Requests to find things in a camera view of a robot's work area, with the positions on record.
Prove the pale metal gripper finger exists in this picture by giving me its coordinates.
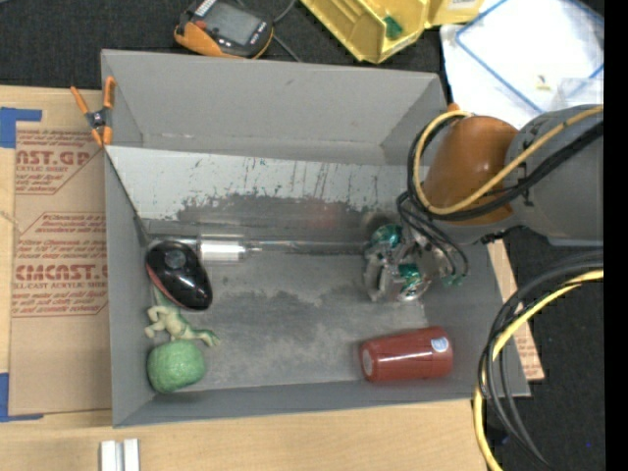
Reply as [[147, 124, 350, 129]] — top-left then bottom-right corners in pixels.
[[363, 248, 401, 270], [366, 273, 401, 304]]

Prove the green and silver can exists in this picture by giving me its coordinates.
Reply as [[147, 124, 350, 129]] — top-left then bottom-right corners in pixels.
[[367, 222, 433, 303]]

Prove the red-brown cylinder container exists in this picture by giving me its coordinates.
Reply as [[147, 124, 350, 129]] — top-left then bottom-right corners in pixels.
[[357, 326, 454, 384]]

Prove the grey metal bin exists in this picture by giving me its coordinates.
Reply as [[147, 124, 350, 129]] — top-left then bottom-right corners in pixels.
[[100, 49, 532, 429]]

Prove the clear tube with white cap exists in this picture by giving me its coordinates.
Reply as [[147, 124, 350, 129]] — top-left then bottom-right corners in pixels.
[[195, 238, 367, 264]]

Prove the black computer mouse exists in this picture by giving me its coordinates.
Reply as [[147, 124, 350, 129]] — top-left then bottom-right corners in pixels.
[[144, 239, 214, 312]]

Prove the pale green toy dinosaur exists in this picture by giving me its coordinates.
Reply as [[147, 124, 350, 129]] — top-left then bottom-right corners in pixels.
[[143, 286, 222, 348]]

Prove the green foam ball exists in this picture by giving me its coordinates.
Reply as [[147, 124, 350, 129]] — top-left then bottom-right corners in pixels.
[[145, 340, 207, 394]]

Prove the brown cardboard board red print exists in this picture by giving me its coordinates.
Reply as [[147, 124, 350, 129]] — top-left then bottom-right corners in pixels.
[[0, 84, 546, 422]]

